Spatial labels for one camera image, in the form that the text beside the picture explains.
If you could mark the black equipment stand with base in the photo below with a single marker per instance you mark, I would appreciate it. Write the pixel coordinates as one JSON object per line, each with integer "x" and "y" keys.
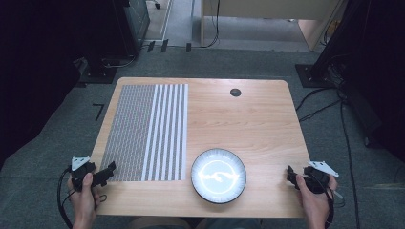
{"x": 108, "y": 38}

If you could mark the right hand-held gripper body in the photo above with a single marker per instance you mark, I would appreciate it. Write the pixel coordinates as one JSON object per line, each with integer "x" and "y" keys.
{"x": 316, "y": 178}

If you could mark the person's left hand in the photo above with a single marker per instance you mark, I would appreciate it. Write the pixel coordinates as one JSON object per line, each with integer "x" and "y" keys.
{"x": 83, "y": 200}

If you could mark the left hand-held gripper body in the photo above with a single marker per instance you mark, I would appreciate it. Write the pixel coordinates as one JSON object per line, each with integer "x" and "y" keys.
{"x": 80, "y": 170}

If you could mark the grey striped placemat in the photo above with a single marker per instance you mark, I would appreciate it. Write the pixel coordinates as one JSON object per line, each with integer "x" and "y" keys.
{"x": 143, "y": 133}

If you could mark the black round table grommet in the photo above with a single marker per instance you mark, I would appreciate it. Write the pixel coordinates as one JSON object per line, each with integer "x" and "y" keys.
{"x": 235, "y": 92}

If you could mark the white plate with dark rim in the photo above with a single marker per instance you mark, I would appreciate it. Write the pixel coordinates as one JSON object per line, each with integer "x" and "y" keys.
{"x": 218, "y": 175}

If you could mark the dark curtain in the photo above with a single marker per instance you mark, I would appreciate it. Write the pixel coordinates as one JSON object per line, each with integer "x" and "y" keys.
{"x": 35, "y": 63}

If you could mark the light wooden desk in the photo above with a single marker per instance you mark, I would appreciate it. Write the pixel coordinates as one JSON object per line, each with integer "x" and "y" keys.
{"x": 270, "y": 12}

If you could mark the person's right hand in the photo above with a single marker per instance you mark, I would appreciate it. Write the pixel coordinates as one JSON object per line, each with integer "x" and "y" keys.
{"x": 313, "y": 203}

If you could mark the black angled stand with base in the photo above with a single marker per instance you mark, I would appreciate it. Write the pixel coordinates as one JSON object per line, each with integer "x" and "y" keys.
{"x": 334, "y": 44}

